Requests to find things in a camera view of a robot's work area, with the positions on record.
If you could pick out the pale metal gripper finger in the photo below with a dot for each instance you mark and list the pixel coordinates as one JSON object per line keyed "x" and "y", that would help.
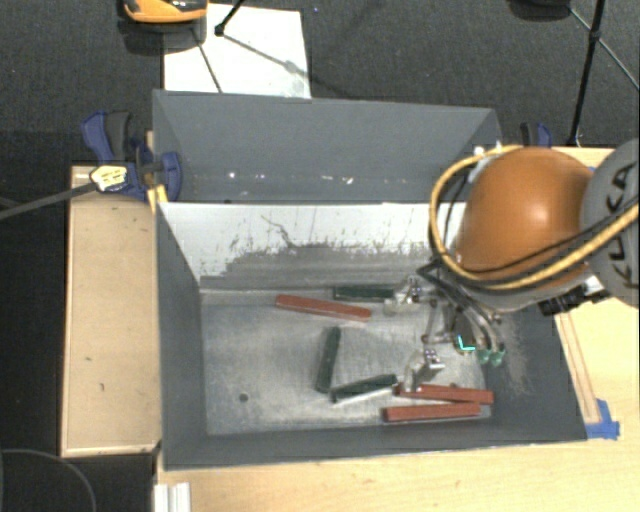
{"x": 413, "y": 291}
{"x": 433, "y": 359}

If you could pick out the red-brown flat block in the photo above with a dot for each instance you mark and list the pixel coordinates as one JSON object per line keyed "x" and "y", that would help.
{"x": 445, "y": 393}
{"x": 430, "y": 413}
{"x": 322, "y": 306}

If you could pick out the dark green flat block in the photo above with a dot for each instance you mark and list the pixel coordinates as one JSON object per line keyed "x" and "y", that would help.
{"x": 362, "y": 386}
{"x": 365, "y": 292}
{"x": 328, "y": 357}

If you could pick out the grey metal bin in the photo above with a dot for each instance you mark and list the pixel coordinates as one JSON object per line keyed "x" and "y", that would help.
{"x": 280, "y": 345}

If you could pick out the pale wood board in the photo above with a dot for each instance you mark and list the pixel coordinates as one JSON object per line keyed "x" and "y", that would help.
{"x": 107, "y": 320}

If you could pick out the black cylinder on white bracket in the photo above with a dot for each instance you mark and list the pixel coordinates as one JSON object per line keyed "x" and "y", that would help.
{"x": 562, "y": 301}

